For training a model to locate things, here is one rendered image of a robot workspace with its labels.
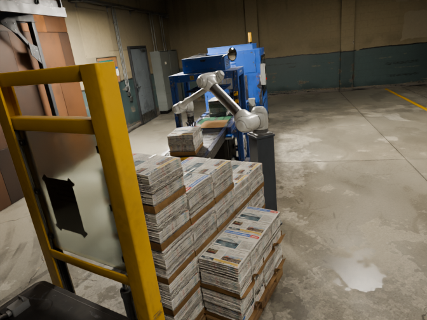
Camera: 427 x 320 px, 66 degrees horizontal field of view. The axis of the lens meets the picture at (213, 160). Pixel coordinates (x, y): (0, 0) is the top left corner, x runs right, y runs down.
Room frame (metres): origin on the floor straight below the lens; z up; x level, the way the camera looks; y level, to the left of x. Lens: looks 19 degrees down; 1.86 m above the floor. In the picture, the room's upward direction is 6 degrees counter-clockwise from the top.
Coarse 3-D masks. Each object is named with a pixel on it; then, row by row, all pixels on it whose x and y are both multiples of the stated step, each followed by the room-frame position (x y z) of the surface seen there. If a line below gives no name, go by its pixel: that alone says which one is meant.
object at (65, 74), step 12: (12, 72) 1.46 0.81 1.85; (24, 72) 1.41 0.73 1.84; (36, 72) 1.37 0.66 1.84; (48, 72) 1.32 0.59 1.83; (60, 72) 1.28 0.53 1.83; (72, 72) 1.25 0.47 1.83; (0, 84) 1.52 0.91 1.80; (12, 84) 1.47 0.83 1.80; (24, 84) 1.42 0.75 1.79; (36, 84) 1.39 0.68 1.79
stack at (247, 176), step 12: (240, 168) 2.68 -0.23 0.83; (252, 168) 2.65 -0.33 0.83; (240, 180) 2.41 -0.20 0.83; (252, 180) 2.58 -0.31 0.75; (228, 192) 2.22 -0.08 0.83; (240, 192) 2.36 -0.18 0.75; (216, 204) 2.05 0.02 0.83; (228, 204) 2.18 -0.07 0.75; (240, 204) 2.35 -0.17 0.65; (252, 204) 2.54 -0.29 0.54; (204, 216) 1.90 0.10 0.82; (216, 216) 2.03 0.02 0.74; (228, 216) 2.18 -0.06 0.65; (192, 228) 1.78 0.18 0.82; (204, 228) 1.89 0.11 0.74; (216, 228) 2.02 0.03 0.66; (204, 240) 1.88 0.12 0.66
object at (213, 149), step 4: (224, 128) 4.34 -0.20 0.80; (220, 132) 4.16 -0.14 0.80; (224, 132) 4.22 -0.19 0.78; (220, 136) 3.97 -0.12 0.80; (224, 136) 4.19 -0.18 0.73; (216, 140) 3.78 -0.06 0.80; (220, 140) 3.94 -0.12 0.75; (212, 144) 3.64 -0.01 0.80; (216, 144) 3.69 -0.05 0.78; (220, 144) 3.92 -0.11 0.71; (208, 148) 3.50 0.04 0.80; (212, 148) 3.49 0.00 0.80; (216, 148) 3.67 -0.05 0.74; (208, 152) 3.34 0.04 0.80; (212, 152) 3.47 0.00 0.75; (216, 152) 3.64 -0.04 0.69; (204, 156) 3.23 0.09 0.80; (208, 156) 3.28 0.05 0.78; (212, 156) 3.45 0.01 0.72
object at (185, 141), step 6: (174, 132) 3.48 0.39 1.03; (180, 132) 3.45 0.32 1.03; (186, 132) 3.42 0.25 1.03; (192, 132) 3.38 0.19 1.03; (168, 138) 3.35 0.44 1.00; (174, 138) 3.34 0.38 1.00; (180, 138) 3.32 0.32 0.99; (186, 138) 3.30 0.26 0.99; (192, 138) 3.29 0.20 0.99; (168, 144) 3.34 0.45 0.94; (174, 144) 3.33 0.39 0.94; (180, 144) 3.32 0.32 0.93; (186, 144) 3.30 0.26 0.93; (192, 144) 3.29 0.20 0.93; (174, 150) 3.33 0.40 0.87; (180, 150) 3.32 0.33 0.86; (186, 150) 3.31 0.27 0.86; (192, 150) 3.29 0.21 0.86
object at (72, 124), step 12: (12, 120) 1.52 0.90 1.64; (24, 120) 1.47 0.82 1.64; (36, 120) 1.42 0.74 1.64; (48, 120) 1.37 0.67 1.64; (60, 120) 1.33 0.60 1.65; (72, 120) 1.29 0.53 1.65; (84, 120) 1.25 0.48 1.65; (60, 132) 1.34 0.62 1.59; (72, 132) 1.29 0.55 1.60; (84, 132) 1.26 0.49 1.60
